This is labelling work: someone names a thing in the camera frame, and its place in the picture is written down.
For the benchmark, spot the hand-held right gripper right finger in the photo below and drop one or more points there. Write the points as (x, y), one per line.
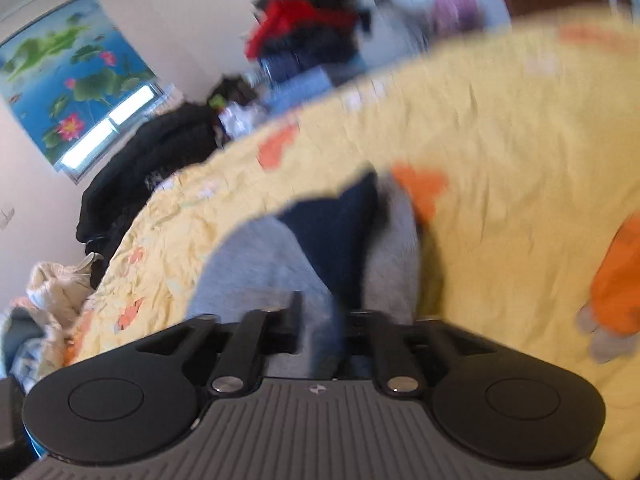
(360, 334)

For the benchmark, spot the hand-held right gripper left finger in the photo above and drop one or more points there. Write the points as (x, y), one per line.
(287, 330)

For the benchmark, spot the grey sweater with navy sleeves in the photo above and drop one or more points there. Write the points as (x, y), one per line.
(250, 270)

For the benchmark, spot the pile of clothes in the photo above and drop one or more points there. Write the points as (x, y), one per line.
(310, 20)

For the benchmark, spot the cream crumpled cloth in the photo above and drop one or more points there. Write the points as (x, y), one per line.
(55, 290)

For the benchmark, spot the white crumpled cloth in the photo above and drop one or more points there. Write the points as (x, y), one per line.
(242, 120)

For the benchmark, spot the black jacket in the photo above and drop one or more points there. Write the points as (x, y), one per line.
(145, 160)

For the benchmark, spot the yellow printed blanket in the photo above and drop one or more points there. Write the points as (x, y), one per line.
(500, 135)

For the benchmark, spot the light blue knit sweater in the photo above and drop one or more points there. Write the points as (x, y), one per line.
(305, 85)

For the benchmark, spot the window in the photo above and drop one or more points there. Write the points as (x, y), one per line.
(115, 120)

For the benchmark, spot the pink plastic bag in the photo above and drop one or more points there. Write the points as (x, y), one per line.
(457, 7)

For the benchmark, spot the lotus print window blind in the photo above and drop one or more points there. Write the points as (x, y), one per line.
(65, 70)

